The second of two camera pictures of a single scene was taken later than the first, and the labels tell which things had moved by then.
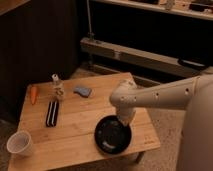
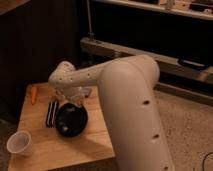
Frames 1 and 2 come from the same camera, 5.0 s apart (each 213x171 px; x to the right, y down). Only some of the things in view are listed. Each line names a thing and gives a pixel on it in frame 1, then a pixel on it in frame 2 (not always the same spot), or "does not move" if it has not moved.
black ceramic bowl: x=111 y=135 -> x=71 y=120
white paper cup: x=19 y=142 does not move
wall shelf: x=200 y=9 does not move
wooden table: x=62 y=116 does not move
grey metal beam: x=158 y=61 does not move
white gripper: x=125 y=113 -> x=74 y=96
